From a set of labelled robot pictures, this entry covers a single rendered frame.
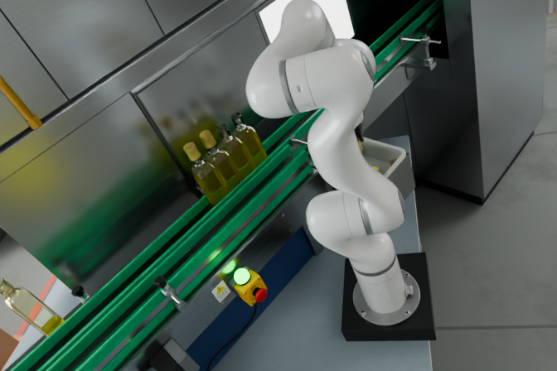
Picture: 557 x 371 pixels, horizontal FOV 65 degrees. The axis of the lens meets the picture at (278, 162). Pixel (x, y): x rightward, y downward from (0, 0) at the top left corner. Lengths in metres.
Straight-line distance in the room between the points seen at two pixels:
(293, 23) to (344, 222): 0.45
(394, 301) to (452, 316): 0.97
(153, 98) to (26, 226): 0.47
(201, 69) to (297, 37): 0.59
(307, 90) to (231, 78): 0.71
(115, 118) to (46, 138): 0.19
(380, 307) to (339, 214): 0.37
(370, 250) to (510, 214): 1.54
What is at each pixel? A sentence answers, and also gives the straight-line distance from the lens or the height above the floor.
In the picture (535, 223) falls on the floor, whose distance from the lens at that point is 2.55.
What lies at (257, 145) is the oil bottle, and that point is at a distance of 1.37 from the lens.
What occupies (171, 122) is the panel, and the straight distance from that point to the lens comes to 1.35.
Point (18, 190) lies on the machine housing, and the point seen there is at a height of 1.46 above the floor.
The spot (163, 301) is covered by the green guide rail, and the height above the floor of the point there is 1.10.
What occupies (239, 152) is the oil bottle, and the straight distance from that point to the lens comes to 1.34.
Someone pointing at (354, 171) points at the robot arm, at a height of 1.35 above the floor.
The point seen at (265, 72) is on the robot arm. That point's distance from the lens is 0.79.
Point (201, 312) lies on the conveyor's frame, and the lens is 1.31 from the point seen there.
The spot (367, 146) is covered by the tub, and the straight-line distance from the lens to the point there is 1.54.
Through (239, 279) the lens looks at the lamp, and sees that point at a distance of 1.27.
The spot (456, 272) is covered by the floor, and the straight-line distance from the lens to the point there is 2.36.
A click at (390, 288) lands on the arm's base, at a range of 1.23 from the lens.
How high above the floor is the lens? 1.96
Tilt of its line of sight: 37 degrees down
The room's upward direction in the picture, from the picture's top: 24 degrees counter-clockwise
